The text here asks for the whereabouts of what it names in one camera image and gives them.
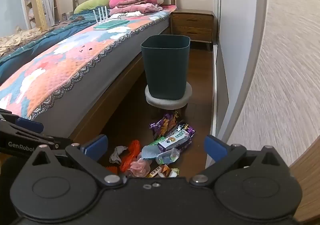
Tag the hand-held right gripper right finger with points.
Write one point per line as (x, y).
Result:
(215, 147)

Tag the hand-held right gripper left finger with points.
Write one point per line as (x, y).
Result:
(96, 146)

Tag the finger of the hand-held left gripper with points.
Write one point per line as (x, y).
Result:
(28, 125)

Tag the red patterned packet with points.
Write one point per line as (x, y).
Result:
(131, 152)

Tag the white packet green print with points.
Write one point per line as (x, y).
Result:
(175, 141)

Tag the pink mesh bath sponge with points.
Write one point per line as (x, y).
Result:
(140, 167)

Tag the purple snack bag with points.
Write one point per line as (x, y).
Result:
(162, 125)

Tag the dark green trash bin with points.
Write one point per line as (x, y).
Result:
(166, 70)

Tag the grey crumpled cloth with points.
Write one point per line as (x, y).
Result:
(117, 155)

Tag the orange toothed plastic piece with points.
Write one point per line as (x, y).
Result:
(112, 170)

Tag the small white green wrapper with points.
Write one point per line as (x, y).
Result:
(175, 172)

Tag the crushed plastic bottle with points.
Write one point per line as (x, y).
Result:
(167, 157)

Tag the light blue paper piece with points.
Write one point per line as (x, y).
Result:
(150, 152)

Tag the brown snack wrapper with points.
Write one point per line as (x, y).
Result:
(166, 171)

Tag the yellow black snack wrapper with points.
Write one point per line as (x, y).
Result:
(153, 172)

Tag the grey round stool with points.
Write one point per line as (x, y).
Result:
(165, 103)

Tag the grey mattress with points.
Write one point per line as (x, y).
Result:
(100, 70)

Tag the bed with floral blanket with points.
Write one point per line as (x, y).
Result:
(75, 60)

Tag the teal quilt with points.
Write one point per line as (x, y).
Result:
(37, 40)

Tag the beige patterned quilt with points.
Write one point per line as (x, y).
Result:
(15, 40)

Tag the wooden door panel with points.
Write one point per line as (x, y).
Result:
(310, 172)

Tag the frosted glass window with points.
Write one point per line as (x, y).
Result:
(12, 7)

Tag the white wardrobe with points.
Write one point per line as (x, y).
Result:
(232, 27)

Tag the wooden nightstand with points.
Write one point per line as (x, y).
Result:
(192, 25)

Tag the white cloth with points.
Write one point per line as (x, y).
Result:
(132, 14)

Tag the green pillow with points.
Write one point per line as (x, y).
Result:
(92, 2)

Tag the light pink folded blanket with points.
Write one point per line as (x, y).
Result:
(140, 8)

